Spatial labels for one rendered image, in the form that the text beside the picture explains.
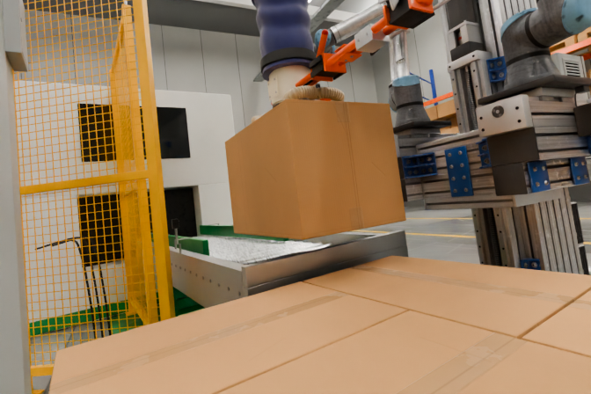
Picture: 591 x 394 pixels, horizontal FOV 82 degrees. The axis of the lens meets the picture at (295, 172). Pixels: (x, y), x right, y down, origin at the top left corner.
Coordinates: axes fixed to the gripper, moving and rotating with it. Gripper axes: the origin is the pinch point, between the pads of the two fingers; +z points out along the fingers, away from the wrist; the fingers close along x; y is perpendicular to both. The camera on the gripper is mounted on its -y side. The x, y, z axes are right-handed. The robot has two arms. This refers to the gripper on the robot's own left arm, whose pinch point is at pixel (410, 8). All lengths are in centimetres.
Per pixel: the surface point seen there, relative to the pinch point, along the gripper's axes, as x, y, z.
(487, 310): 6, -11, 66
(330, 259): 1, 46, 63
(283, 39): 6, 51, -17
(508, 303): 0, -12, 66
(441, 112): -727, 527, -154
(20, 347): 96, 108, 83
